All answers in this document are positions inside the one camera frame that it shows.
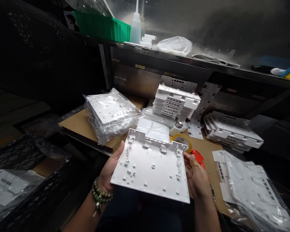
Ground person's right hand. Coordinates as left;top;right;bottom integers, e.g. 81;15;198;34
183;152;214;201

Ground person's left hand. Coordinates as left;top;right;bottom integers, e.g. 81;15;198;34
98;140;125;193

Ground white plastic housing panel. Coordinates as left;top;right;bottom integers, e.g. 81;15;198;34
110;128;191;204

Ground yellow tape roll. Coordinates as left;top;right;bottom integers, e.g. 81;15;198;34
171;134;194;154

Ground pile of bagged white housings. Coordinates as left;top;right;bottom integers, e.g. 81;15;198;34
212;150;290;232

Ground brown cardboard sheet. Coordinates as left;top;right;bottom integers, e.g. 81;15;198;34
57;95;232;218

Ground white bottle with metal cap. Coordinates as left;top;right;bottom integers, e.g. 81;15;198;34
169;116;190;136

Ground stack of bagged white panels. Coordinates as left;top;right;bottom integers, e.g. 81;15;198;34
83;87;143;146

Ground person's legs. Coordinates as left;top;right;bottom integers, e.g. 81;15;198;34
96;188;208;232

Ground low stack of white housings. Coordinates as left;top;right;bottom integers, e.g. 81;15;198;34
203;111;265;153

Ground clear bag with white part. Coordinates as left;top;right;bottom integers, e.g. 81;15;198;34
136;117;171;143

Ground sheet of black-white labels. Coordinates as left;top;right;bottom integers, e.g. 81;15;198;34
186;82;222;140

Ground black plastic crate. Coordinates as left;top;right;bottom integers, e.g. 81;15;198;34
0;132;73;232

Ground tall stack of white housings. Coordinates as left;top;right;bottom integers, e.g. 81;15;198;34
151;75;202;122

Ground white panels in plastic wrap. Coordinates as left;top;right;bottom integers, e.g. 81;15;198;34
0;169;46;208

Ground dark metal shelf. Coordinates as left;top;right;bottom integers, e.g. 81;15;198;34
82;31;290;122

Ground small black device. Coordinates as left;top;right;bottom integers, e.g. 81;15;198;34
251;63;272;72

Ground small white object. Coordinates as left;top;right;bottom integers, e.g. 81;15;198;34
270;68;287;76

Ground crumpled clear plastic bag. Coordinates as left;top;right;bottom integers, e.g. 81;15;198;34
152;36;193;56

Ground white foam blocks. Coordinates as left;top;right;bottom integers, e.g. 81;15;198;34
139;34;157;48

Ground green plastic bin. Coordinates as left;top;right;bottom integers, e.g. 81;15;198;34
71;10;131;42

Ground white squeeze bottle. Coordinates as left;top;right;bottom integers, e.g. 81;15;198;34
130;0;142;44

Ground small picture card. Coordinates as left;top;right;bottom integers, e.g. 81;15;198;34
63;10;80;32

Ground red handled tool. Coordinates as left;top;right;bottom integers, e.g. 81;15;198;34
189;149;205;170

